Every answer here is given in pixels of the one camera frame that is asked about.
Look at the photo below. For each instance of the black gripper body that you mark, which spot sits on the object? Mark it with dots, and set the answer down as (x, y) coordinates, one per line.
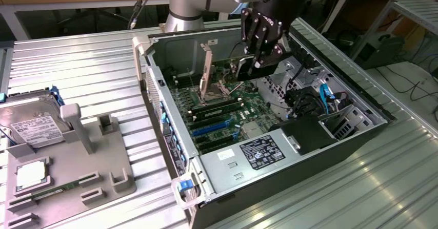
(281, 8)

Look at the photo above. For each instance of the grey power supply unit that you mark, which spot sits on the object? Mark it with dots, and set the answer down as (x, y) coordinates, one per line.
(240, 167)

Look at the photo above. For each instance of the grey metal frame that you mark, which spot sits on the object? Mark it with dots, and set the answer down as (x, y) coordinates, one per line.
(5, 60)

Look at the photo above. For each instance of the black installed RAM stick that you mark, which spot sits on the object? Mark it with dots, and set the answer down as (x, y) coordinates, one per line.
(220, 113)

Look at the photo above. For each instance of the metal slat side table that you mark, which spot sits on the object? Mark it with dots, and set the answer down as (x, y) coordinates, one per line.
(417, 11)

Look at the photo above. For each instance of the beige chipset heatsink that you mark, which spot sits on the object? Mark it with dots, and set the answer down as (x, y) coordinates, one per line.
(252, 129)

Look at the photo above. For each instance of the blue expansion slot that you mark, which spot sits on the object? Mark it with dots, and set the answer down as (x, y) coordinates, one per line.
(209, 129)

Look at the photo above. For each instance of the black expansion slot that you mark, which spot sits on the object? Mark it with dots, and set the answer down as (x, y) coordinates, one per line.
(216, 142)

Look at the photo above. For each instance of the green motherboard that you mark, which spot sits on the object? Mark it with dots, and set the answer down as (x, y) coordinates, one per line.
(260, 106)

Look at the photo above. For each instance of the black equipment box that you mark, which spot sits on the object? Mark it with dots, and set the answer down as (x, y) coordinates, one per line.
(387, 49)

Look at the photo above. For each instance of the silver CPU chip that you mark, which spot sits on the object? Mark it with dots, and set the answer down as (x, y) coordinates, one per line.
(31, 175)

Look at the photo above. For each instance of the black plastic duct cover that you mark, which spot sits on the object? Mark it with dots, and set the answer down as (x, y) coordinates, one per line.
(305, 134)

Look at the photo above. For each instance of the perforated metal disk bay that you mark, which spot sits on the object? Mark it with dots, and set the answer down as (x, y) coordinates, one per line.
(345, 126)

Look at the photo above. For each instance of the black stand legs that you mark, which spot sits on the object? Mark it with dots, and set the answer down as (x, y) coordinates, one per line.
(100, 15)

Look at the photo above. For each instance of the grey parts rack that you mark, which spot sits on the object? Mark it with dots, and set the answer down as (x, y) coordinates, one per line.
(86, 167)

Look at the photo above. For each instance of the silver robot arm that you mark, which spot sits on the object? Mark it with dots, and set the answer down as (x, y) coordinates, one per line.
(185, 8)

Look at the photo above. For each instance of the green RAM stick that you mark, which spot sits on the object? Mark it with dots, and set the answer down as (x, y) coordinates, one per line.
(56, 190)

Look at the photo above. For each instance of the blue case latch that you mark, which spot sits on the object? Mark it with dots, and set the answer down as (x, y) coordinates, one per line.
(185, 184)

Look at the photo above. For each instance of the metal disk bay cage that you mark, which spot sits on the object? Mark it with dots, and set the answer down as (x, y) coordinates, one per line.
(301, 75)

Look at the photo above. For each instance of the CPU socket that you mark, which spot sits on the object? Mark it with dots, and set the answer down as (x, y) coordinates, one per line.
(214, 94)

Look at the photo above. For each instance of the open black PC case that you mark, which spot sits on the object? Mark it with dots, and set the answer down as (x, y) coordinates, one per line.
(275, 193)

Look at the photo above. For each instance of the hard disk with blue bracket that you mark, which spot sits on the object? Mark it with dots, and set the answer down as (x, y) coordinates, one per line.
(31, 126)

